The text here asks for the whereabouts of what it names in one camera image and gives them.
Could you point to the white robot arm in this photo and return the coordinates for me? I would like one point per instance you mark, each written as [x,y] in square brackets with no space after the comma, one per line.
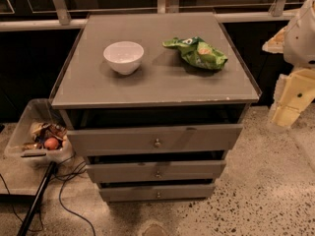
[299,41]

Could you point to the clear plastic bin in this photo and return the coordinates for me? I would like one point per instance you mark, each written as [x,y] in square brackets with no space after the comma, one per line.
[41,111]

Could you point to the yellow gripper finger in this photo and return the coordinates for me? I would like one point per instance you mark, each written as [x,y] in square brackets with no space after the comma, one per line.
[276,43]

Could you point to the green chip bag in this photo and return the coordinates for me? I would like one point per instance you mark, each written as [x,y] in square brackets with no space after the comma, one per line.
[198,53]

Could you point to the white ceramic bowl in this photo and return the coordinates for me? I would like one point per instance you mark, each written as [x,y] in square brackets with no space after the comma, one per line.
[124,57]

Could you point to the red apple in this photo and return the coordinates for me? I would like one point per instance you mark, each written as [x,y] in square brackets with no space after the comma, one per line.
[51,144]

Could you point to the white railing frame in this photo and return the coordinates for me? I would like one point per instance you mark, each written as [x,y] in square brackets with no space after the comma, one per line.
[18,15]

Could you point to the grey drawer cabinet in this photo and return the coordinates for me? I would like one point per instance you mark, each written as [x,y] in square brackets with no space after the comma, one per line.
[163,92]

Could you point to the crumpled snack wrappers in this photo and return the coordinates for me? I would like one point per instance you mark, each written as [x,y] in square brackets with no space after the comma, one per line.
[40,132]

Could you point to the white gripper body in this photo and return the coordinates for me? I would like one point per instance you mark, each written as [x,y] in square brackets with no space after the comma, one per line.
[301,39]

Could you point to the grey top drawer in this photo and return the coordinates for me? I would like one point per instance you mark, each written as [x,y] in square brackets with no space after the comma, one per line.
[154,139]

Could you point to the black pole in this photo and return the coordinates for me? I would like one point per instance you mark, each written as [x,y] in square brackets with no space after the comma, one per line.
[36,200]

